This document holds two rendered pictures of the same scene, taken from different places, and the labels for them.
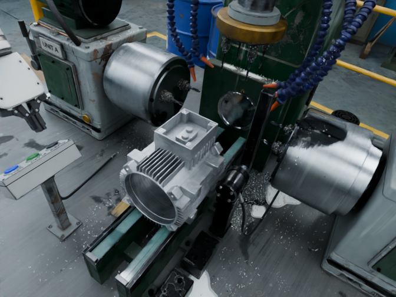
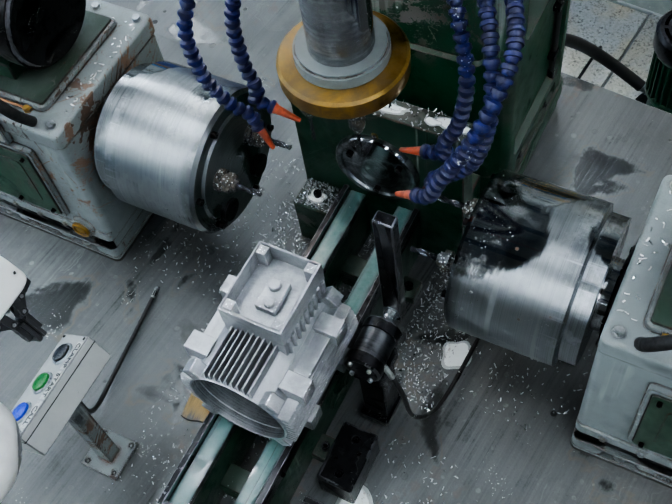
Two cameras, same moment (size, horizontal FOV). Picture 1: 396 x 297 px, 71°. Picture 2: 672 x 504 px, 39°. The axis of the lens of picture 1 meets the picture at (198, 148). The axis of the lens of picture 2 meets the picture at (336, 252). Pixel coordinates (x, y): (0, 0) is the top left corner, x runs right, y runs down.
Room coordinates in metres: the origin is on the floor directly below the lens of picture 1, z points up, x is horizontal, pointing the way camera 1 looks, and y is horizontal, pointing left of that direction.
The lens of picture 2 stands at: (-0.14, -0.18, 2.27)
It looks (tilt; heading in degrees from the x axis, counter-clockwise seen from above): 57 degrees down; 9
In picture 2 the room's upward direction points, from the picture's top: 11 degrees counter-clockwise
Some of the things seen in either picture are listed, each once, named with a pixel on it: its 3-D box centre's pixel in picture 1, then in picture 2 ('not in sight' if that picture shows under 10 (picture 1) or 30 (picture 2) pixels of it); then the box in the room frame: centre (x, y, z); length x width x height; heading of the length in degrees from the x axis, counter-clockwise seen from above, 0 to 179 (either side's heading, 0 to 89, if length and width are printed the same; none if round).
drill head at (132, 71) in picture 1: (138, 79); (162, 137); (0.88, 0.24, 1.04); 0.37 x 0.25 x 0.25; 63
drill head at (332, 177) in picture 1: (331, 165); (553, 274); (0.57, -0.37, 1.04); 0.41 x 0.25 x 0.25; 63
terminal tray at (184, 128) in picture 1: (186, 138); (273, 298); (0.51, 0.03, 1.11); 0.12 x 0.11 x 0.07; 153
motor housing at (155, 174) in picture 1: (174, 174); (271, 351); (0.48, 0.05, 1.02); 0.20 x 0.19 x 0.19; 153
